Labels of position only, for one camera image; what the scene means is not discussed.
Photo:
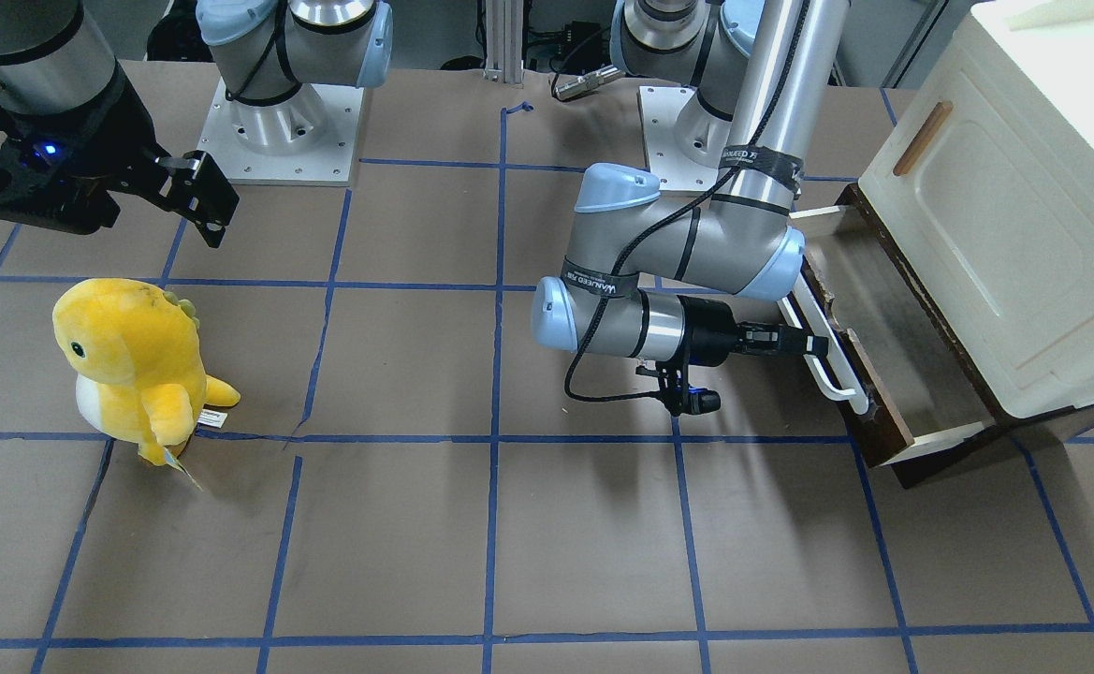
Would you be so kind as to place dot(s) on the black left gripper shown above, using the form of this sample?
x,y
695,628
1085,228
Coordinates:
x,y
707,332

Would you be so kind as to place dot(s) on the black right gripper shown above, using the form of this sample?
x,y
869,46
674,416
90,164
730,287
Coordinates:
x,y
118,140

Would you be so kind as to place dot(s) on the dark brown wooden drawer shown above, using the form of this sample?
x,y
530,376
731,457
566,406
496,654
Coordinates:
x,y
928,412

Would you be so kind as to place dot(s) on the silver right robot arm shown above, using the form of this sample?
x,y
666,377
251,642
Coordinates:
x,y
53,57

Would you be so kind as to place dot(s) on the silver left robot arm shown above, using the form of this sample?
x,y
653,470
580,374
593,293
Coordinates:
x,y
759,71

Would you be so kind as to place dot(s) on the yellow plush toy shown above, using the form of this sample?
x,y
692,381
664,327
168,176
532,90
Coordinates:
x,y
136,353

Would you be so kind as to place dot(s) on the wooden stick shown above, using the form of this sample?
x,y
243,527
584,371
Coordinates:
x,y
922,139

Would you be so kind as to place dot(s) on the cream plastic storage box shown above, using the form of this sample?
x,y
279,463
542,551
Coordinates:
x,y
997,218

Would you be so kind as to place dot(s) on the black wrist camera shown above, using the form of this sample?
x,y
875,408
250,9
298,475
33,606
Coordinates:
x,y
676,392

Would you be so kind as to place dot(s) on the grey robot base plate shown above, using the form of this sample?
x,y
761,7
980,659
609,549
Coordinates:
x,y
310,139

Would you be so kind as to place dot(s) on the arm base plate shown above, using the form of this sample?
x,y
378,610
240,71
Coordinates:
x,y
682,141

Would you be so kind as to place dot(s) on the aluminium frame post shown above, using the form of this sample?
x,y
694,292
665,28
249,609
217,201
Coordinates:
x,y
504,23

